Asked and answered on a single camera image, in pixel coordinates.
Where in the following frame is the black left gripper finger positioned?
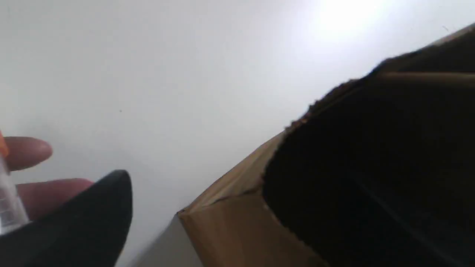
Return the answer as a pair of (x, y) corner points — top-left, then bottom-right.
(0, 169), (133, 267)

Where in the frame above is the person's right hand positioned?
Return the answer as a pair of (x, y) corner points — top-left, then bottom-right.
(4, 136), (94, 220)

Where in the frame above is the brown paper bag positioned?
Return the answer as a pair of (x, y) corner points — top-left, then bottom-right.
(177, 24), (475, 267)

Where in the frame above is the clear tube orange cap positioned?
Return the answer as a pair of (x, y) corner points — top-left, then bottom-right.
(0, 135), (29, 235)

